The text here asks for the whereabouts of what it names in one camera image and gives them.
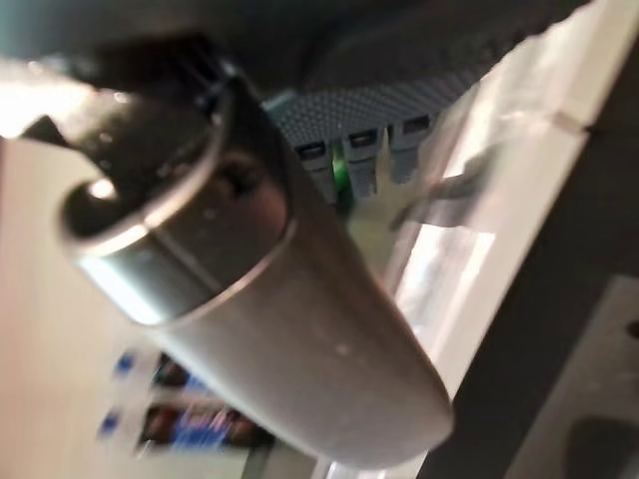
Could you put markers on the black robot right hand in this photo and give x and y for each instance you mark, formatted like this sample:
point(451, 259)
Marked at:
point(299, 324)

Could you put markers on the small Pepsi bottle blue cap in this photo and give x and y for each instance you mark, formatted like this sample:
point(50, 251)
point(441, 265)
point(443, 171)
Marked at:
point(175, 374)
point(199, 429)

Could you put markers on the green soda bottle yellow cap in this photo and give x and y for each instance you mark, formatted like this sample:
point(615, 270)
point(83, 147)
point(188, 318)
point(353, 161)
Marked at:
point(342, 174)

